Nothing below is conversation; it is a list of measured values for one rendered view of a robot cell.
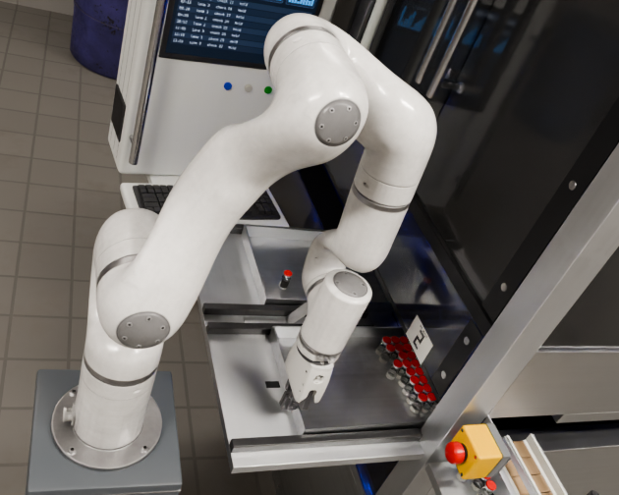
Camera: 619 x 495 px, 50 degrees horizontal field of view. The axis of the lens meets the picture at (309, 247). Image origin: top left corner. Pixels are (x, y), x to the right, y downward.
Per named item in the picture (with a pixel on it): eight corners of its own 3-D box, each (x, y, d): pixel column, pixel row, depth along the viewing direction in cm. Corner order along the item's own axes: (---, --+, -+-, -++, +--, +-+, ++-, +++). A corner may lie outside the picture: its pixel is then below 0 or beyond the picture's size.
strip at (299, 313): (301, 318, 152) (309, 300, 149) (305, 327, 150) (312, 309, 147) (243, 317, 147) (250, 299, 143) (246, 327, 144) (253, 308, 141)
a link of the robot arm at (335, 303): (294, 313, 119) (307, 354, 112) (319, 260, 111) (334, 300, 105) (336, 316, 122) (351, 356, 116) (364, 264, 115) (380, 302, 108)
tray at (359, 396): (402, 336, 158) (407, 326, 156) (447, 429, 140) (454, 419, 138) (268, 336, 144) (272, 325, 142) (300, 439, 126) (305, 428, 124)
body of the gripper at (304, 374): (346, 366, 116) (323, 406, 123) (329, 323, 123) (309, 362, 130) (307, 366, 113) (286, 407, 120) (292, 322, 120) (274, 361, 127)
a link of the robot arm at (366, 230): (333, 142, 104) (290, 282, 122) (364, 205, 92) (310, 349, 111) (385, 146, 107) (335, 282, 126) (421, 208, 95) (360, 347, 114)
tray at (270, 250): (359, 244, 182) (364, 234, 180) (392, 312, 164) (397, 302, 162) (241, 235, 169) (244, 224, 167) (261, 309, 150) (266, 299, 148)
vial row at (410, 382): (390, 349, 153) (398, 335, 151) (421, 413, 141) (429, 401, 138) (382, 349, 152) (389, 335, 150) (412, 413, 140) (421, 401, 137)
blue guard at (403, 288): (250, 1, 266) (261, -44, 256) (442, 398, 130) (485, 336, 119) (248, 1, 266) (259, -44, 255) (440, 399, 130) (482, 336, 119)
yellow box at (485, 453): (477, 444, 129) (493, 422, 125) (493, 477, 124) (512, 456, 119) (444, 446, 126) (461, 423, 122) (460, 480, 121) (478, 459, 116)
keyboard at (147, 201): (263, 191, 201) (266, 184, 200) (280, 220, 192) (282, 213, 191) (132, 188, 182) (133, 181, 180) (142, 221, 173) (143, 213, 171)
